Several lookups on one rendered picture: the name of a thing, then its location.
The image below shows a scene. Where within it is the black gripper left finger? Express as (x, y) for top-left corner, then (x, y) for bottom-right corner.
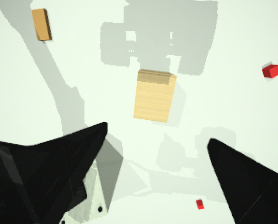
(0, 122), (108, 224)

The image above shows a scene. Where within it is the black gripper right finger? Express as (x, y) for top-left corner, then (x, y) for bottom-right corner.
(206, 137), (278, 224)

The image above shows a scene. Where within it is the small red block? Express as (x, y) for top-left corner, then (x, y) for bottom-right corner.
(262, 65), (278, 78)
(196, 199), (205, 209)

